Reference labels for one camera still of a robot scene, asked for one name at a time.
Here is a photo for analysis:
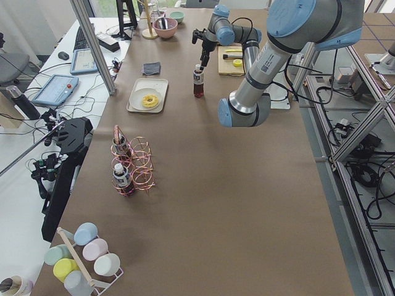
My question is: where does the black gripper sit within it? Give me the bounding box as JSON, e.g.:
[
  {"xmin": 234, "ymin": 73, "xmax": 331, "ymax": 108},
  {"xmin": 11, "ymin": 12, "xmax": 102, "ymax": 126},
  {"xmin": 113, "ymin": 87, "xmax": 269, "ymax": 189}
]
[{"xmin": 199, "ymin": 40, "xmax": 216, "ymax": 71}]

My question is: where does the tea bottle white cap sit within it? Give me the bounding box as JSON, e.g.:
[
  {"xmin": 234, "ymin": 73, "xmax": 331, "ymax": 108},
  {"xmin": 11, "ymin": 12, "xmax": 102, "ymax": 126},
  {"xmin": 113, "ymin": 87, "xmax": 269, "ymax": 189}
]
[{"xmin": 193, "ymin": 64, "xmax": 204, "ymax": 98}]

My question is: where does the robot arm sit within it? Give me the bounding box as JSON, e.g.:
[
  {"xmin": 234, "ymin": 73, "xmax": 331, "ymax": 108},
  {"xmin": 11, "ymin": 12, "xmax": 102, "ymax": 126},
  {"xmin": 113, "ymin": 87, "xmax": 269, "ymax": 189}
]
[{"xmin": 193, "ymin": 0, "xmax": 364, "ymax": 127}]

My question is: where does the white serving tray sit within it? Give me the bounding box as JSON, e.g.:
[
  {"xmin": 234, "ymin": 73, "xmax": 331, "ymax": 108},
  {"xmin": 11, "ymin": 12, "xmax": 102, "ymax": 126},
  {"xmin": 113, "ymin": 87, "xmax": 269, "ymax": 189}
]
[{"xmin": 127, "ymin": 78, "xmax": 168, "ymax": 113}]

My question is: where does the steel muddler with black tip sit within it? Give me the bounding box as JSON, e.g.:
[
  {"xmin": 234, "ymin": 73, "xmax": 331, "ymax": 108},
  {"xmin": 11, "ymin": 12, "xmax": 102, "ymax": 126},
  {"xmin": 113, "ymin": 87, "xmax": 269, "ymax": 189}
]
[{"xmin": 222, "ymin": 54, "xmax": 243, "ymax": 60}]

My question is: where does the wooden cutting board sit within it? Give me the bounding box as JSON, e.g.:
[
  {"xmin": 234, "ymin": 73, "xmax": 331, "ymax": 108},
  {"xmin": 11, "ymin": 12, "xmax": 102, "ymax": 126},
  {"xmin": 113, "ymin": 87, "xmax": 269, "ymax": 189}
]
[{"xmin": 217, "ymin": 46, "xmax": 244, "ymax": 76}]

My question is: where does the half lemon slice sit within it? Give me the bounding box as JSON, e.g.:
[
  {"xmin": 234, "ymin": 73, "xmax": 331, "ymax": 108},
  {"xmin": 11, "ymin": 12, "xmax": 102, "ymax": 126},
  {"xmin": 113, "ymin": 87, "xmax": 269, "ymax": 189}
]
[{"xmin": 233, "ymin": 59, "xmax": 243, "ymax": 67}]

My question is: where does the pink bowl with ice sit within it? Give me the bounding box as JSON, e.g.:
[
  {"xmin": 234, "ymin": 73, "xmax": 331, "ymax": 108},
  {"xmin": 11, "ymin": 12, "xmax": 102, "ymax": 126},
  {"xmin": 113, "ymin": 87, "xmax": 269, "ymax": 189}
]
[{"xmin": 153, "ymin": 17, "xmax": 178, "ymax": 39}]

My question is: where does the grey folded cloth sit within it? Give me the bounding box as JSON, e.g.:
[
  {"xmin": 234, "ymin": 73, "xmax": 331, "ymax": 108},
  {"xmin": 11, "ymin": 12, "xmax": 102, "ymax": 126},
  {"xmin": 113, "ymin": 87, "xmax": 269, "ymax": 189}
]
[{"xmin": 142, "ymin": 62, "xmax": 161, "ymax": 76}]

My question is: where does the green ceramic bowl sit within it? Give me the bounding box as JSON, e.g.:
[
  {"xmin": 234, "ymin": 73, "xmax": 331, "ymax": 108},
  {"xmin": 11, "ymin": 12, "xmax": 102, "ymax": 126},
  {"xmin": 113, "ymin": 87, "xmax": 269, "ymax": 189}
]
[{"xmin": 169, "ymin": 11, "xmax": 185, "ymax": 24}]

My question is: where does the steel ice scoop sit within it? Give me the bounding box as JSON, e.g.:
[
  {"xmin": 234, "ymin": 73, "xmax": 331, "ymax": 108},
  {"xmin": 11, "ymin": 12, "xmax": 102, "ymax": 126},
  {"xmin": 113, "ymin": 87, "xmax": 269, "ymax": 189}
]
[{"xmin": 158, "ymin": 17, "xmax": 168, "ymax": 30}]

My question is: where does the wooden mug stand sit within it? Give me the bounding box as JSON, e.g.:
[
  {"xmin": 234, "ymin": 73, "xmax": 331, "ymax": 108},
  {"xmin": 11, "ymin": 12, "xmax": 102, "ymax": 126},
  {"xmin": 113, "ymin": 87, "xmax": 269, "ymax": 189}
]
[{"xmin": 138, "ymin": 0, "xmax": 158, "ymax": 39}]

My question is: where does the glazed donut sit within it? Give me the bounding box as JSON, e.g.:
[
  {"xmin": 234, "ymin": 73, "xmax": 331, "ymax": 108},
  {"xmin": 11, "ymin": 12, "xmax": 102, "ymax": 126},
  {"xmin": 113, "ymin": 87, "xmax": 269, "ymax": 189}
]
[{"xmin": 141, "ymin": 94, "xmax": 159, "ymax": 108}]

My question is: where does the white round plate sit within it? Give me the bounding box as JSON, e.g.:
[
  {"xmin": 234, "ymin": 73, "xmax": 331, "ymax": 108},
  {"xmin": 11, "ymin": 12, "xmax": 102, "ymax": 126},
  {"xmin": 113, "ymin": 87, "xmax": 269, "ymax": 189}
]
[{"xmin": 129, "ymin": 88, "xmax": 163, "ymax": 111}]

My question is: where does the blue teach pendant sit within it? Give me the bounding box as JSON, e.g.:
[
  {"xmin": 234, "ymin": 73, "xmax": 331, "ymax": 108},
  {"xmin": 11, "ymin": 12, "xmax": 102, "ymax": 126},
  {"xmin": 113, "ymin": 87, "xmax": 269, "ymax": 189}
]
[
  {"xmin": 70, "ymin": 49, "xmax": 98, "ymax": 75},
  {"xmin": 31, "ymin": 75, "xmax": 79, "ymax": 107}
]

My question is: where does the black water bottle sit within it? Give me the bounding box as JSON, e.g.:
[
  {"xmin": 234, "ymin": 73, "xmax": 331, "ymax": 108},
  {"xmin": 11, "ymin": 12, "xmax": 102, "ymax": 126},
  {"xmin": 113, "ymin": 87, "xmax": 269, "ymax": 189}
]
[{"xmin": 6, "ymin": 85, "xmax": 41, "ymax": 120}]

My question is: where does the pastel cup rack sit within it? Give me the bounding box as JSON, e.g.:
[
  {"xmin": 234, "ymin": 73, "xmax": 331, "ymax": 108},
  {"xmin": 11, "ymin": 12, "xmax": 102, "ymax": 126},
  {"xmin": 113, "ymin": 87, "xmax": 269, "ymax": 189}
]
[{"xmin": 44, "ymin": 223, "xmax": 124, "ymax": 295}]

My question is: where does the aluminium frame post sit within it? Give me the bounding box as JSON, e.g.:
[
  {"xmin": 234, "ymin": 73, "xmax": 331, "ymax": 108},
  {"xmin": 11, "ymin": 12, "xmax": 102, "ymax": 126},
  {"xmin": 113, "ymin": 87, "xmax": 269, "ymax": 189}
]
[{"xmin": 70, "ymin": 0, "xmax": 116, "ymax": 95}]

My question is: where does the copper wire bottle rack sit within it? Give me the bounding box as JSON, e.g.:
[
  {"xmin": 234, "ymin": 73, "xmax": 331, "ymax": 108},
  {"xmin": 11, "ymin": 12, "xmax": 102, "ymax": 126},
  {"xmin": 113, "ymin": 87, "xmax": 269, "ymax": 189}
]
[{"xmin": 110, "ymin": 125, "xmax": 156, "ymax": 194}]

